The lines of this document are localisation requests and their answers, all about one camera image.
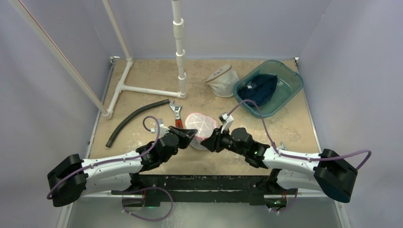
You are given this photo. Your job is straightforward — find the pink-trimmed mesh laundry bag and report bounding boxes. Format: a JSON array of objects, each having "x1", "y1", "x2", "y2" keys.
[{"x1": 184, "y1": 113, "x2": 218, "y2": 151}]

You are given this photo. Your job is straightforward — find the teal plastic bin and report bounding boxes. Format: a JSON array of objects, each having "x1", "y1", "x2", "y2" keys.
[{"x1": 234, "y1": 60, "x2": 304, "y2": 118}]

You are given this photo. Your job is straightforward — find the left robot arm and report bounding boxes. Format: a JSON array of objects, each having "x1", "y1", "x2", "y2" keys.
[{"x1": 47, "y1": 126, "x2": 198, "y2": 207}]

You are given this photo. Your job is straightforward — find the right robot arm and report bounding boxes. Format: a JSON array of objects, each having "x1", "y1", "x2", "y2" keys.
[{"x1": 201, "y1": 128, "x2": 358, "y2": 203}]

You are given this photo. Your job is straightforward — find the black pliers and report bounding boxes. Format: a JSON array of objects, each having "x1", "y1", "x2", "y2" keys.
[{"x1": 277, "y1": 142, "x2": 288, "y2": 151}]

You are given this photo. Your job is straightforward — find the dark blue garment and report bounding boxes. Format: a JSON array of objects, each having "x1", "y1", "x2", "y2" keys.
[{"x1": 237, "y1": 74, "x2": 278, "y2": 106}]

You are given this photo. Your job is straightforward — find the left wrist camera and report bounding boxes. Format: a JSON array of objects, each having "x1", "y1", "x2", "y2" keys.
[{"x1": 150, "y1": 119, "x2": 169, "y2": 138}]

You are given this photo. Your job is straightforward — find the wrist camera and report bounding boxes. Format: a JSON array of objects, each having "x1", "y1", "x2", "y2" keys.
[
  {"x1": 219, "y1": 113, "x2": 234, "y2": 133},
  {"x1": 150, "y1": 119, "x2": 169, "y2": 138}
]

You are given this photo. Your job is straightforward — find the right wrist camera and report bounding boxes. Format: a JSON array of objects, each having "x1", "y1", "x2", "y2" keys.
[{"x1": 219, "y1": 113, "x2": 234, "y2": 133}]

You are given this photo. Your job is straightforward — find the red-handled adjustable wrench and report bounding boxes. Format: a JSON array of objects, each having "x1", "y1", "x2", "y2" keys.
[{"x1": 169, "y1": 100, "x2": 184, "y2": 129}]

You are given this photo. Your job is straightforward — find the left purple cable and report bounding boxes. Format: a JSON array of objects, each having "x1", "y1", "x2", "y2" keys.
[{"x1": 46, "y1": 115, "x2": 161, "y2": 200}]

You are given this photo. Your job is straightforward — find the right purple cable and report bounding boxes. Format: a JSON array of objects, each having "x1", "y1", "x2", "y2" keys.
[{"x1": 226, "y1": 99, "x2": 373, "y2": 172}]

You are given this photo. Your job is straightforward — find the black foam hose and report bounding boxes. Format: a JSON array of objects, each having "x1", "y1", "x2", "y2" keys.
[{"x1": 105, "y1": 98, "x2": 171, "y2": 149}]

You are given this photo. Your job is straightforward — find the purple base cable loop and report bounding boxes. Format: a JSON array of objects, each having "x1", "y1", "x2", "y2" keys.
[{"x1": 121, "y1": 185, "x2": 175, "y2": 221}]

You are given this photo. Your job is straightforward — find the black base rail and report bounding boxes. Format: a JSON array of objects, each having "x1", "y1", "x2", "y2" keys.
[{"x1": 125, "y1": 173, "x2": 291, "y2": 207}]

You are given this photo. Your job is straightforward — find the white PVC pipe frame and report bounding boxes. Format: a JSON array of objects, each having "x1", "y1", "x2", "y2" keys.
[{"x1": 9, "y1": 0, "x2": 187, "y2": 119}]

